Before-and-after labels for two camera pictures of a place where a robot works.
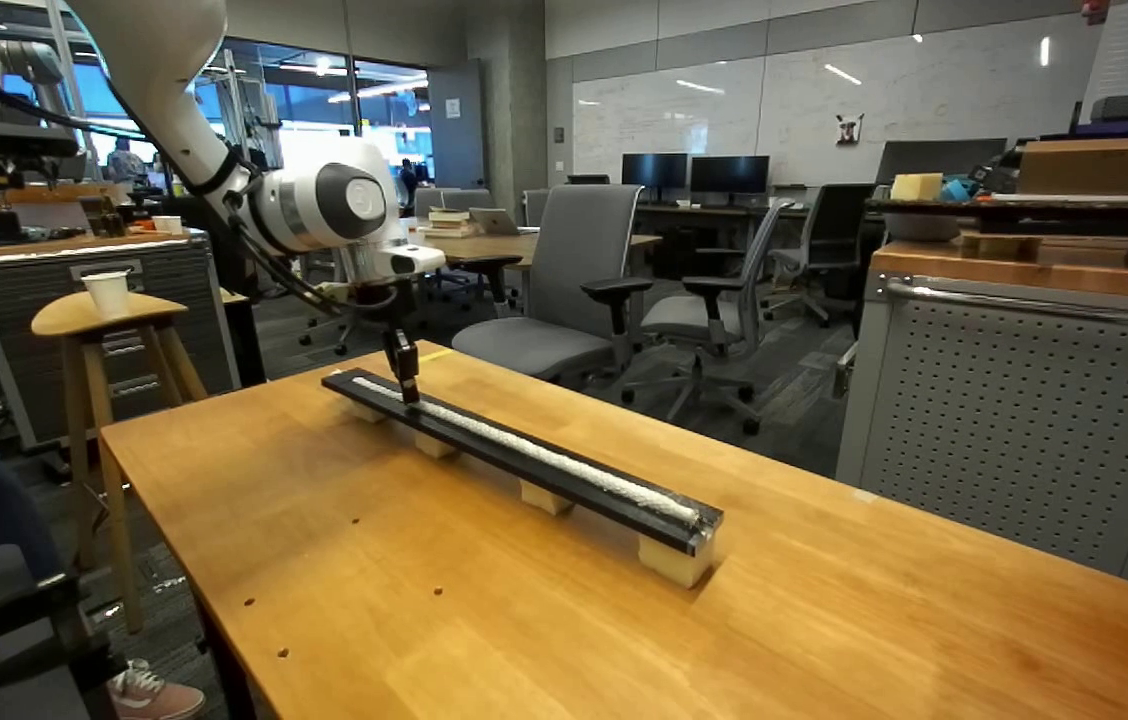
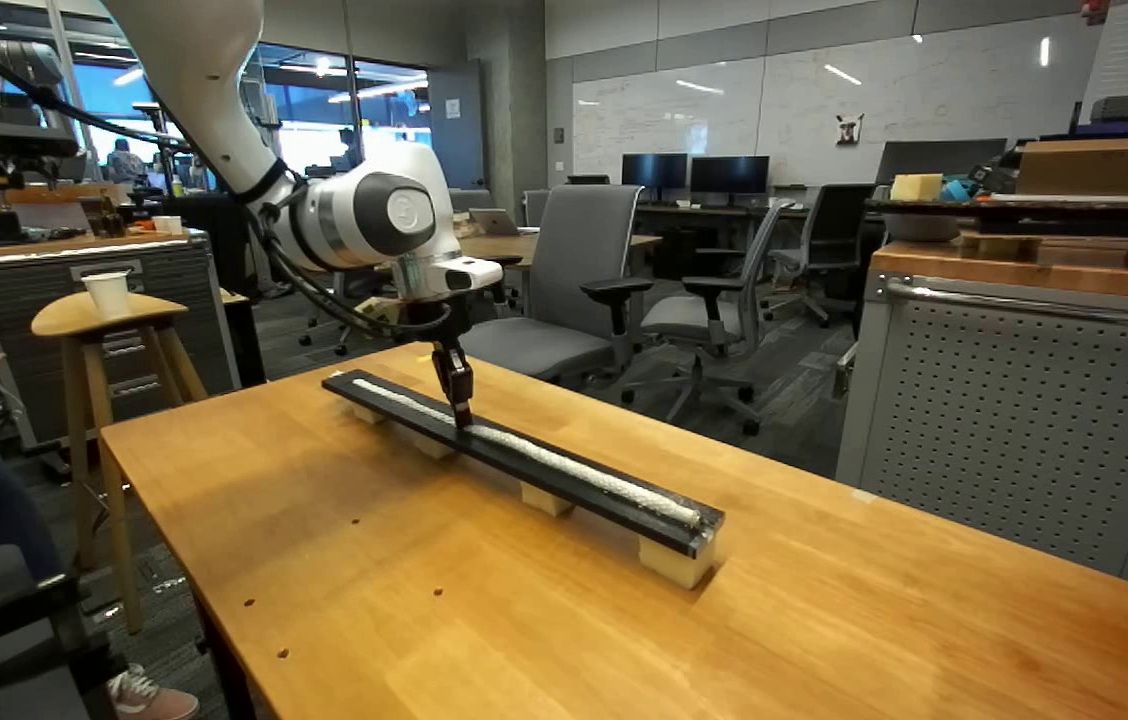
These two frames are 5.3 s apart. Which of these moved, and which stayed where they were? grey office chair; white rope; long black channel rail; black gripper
Moved: black gripper
Stayed: white rope; long black channel rail; grey office chair
